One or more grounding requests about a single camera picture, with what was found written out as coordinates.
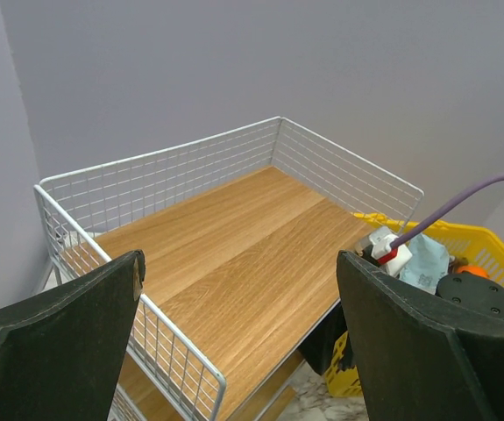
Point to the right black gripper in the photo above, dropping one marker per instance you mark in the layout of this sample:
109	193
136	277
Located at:
317	348

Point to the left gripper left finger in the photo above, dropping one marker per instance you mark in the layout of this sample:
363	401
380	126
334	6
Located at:
61	351

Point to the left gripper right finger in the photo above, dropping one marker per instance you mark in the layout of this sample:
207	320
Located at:
419	357

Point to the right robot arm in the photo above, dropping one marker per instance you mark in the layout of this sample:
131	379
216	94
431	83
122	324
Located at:
473	292

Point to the light blue snack bag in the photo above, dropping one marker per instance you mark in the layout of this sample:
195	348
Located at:
428	265

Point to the orange fruit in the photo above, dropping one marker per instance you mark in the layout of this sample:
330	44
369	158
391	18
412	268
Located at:
470	269

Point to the yellow plastic shopping basket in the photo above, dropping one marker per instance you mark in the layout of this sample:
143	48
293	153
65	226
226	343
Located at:
477	245

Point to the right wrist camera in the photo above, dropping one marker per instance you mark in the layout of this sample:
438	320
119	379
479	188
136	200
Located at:
376	247

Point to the white wire wooden shelf rack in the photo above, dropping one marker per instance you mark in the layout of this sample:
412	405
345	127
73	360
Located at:
240	232

